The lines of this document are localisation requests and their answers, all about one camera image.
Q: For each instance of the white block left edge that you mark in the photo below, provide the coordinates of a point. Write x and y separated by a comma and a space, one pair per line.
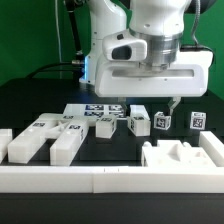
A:
5, 138

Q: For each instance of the white tagged cube far right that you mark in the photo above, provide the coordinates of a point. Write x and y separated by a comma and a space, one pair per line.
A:
198, 120

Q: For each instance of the white chair back frame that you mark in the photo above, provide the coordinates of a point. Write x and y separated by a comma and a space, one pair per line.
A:
68, 135

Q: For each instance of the white front rail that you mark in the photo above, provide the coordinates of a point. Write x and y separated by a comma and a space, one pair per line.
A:
46, 179

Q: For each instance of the white chair seat part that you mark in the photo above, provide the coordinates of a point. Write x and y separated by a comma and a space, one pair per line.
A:
174, 154

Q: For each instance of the white obstacle wall bar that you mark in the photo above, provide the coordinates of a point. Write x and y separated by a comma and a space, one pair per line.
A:
213, 147

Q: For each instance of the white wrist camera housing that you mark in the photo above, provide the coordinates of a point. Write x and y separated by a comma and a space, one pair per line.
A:
122, 46

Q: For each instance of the white marker sheet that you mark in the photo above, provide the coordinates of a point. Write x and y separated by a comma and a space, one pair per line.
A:
97, 110

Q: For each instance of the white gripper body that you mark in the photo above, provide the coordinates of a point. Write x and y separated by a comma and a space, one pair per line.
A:
186, 77

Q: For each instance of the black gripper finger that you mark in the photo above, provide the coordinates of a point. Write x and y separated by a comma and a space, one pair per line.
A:
173, 103
122, 102

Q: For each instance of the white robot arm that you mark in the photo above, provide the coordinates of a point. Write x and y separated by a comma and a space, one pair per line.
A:
159, 22

